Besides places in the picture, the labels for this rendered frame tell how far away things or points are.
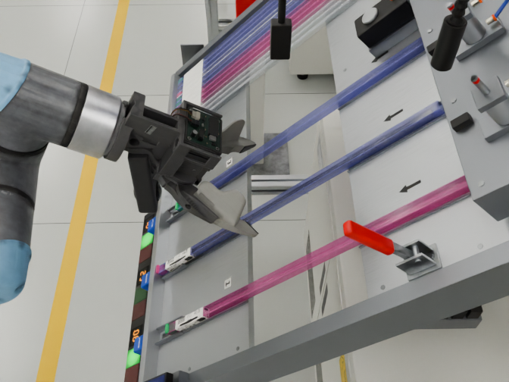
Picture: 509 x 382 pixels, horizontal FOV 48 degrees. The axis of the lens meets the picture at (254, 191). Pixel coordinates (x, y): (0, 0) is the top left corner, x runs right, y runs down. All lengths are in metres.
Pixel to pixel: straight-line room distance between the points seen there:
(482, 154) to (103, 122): 0.38
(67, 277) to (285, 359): 1.23
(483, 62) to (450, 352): 0.56
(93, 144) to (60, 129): 0.04
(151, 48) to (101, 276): 1.09
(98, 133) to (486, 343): 0.72
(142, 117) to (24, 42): 2.07
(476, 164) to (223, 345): 0.40
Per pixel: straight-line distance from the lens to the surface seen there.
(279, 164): 1.99
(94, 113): 0.64
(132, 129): 0.65
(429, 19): 0.68
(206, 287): 0.83
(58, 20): 2.76
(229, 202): 0.67
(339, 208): 1.13
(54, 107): 0.63
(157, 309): 0.90
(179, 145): 0.63
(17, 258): 0.63
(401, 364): 1.00
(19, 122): 0.64
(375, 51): 0.79
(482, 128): 0.55
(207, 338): 0.80
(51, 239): 1.93
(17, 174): 0.68
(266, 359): 0.69
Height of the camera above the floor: 1.53
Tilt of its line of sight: 52 degrees down
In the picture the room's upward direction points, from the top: straight up
